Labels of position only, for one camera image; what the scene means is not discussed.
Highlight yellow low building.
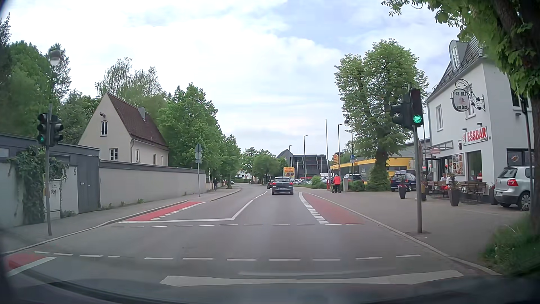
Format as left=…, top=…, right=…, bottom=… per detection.
left=330, top=157, right=415, bottom=178

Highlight grey paved forecourt pavement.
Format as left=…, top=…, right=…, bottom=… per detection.
left=295, top=188, right=533, bottom=276

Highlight tree with overhanging branches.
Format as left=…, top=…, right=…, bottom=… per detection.
left=382, top=0, right=540, bottom=233

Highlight dark blue parked car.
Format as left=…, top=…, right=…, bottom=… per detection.
left=390, top=172, right=417, bottom=192

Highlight grey wall with garage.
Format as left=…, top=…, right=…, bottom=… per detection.
left=0, top=133, right=208, bottom=229

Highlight white building with shop front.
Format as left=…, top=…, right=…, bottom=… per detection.
left=424, top=36, right=536, bottom=199

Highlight road sign on pole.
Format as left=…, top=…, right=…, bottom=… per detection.
left=194, top=143, right=203, bottom=198

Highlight road markings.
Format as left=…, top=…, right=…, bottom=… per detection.
left=5, top=191, right=465, bottom=288

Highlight wooden tables and benches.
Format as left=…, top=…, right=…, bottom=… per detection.
left=427, top=181, right=488, bottom=202

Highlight dark grey building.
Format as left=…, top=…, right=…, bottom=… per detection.
left=277, top=149, right=330, bottom=178

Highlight row of parked cars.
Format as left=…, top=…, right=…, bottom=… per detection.
left=293, top=176, right=334, bottom=186

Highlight grass verge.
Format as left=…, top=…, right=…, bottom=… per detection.
left=482, top=215, right=540, bottom=277

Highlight group of people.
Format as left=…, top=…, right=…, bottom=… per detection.
left=439, top=172, right=453, bottom=198

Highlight dark grey car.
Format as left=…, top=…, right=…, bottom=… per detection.
left=271, top=176, right=294, bottom=196

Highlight traffic light on grey post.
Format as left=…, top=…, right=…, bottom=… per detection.
left=390, top=84, right=424, bottom=234
left=36, top=102, right=65, bottom=236

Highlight ivy bush on wall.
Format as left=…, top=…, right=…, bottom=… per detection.
left=6, top=146, right=69, bottom=225

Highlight cream house with brown roof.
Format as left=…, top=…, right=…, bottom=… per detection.
left=78, top=92, right=170, bottom=167

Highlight car's own bonnet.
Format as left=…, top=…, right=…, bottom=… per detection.
left=0, top=270, right=540, bottom=304

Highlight row of green trees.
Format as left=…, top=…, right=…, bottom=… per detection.
left=0, top=13, right=242, bottom=189

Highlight street lamp with globe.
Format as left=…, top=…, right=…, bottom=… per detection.
left=47, top=48, right=62, bottom=106

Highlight silver parked car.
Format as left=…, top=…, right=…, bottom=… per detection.
left=494, top=166, right=535, bottom=212

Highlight grey asphalt road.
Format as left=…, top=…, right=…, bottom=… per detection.
left=0, top=184, right=486, bottom=292

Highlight large green tree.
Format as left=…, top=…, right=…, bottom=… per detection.
left=334, top=39, right=429, bottom=192

